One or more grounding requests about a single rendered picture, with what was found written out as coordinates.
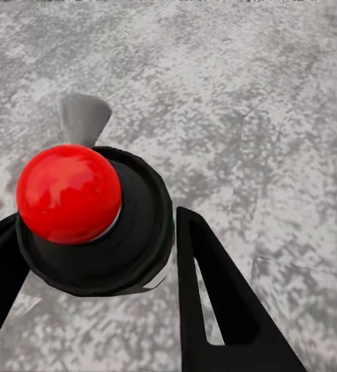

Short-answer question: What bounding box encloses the insectifuge atomizer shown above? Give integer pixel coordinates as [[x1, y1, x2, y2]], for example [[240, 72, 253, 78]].
[[15, 93, 175, 297]]

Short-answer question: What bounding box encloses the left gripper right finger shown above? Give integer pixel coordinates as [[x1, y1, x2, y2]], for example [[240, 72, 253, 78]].
[[174, 206, 307, 372]]

